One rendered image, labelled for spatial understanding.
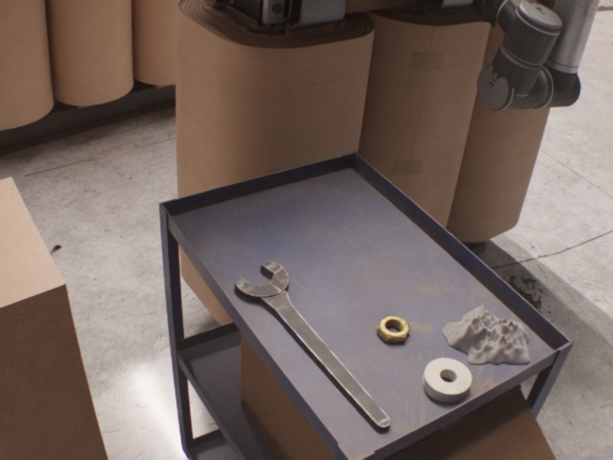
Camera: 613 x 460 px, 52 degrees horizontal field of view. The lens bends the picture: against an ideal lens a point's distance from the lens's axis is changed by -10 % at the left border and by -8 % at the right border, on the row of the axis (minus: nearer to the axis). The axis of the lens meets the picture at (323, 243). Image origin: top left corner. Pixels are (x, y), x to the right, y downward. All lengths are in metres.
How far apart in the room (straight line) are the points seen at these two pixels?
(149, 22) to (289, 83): 1.80
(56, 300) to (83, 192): 1.89
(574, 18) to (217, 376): 1.13
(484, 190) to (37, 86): 1.94
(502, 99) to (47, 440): 1.19
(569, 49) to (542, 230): 1.52
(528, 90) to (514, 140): 0.73
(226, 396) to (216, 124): 0.63
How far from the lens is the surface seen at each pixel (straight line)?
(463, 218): 2.39
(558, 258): 2.89
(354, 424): 0.95
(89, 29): 3.06
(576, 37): 1.62
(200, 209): 1.29
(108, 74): 3.17
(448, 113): 1.93
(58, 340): 1.16
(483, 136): 2.22
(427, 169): 1.99
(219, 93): 1.58
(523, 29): 1.48
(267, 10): 1.53
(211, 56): 1.58
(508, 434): 1.10
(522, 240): 2.92
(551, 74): 1.64
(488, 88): 1.56
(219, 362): 1.50
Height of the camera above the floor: 1.63
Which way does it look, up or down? 38 degrees down
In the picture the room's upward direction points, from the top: 7 degrees clockwise
